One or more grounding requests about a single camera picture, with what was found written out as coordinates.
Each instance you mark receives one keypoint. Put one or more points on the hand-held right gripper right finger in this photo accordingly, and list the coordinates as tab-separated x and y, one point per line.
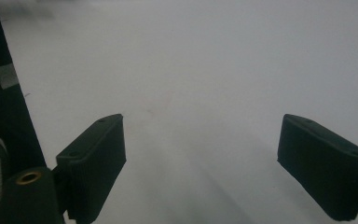
323	168

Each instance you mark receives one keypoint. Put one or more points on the grey tape strip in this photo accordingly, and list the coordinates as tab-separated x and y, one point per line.
8	76

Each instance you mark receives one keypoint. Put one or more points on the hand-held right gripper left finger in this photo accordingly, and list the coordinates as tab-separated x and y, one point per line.
93	168

